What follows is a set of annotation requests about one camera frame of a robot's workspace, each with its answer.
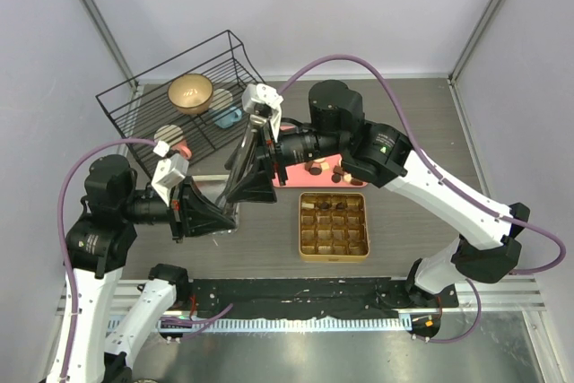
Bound blue cup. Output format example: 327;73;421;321
213;106;242;129

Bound gold bowl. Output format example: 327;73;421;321
168;74;213;115

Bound silver box lid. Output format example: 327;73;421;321
193;174;240;236

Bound metal tongs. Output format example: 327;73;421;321
216;115;267;210

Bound black wire rack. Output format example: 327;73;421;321
96;30;263;163

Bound white cable duct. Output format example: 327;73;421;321
107;315;413;334

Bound pink tray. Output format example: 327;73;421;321
273;155;366;188

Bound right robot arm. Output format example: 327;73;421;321
223;80;530;307

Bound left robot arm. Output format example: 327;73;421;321
46;154;237;382

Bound pink cup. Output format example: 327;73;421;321
153;125;192;161

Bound gold chocolate box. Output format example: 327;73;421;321
298;192;370;263

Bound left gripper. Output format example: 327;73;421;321
122;172;236;240

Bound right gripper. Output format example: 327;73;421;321
224;114;345;205

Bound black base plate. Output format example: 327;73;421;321
190;277;459;320

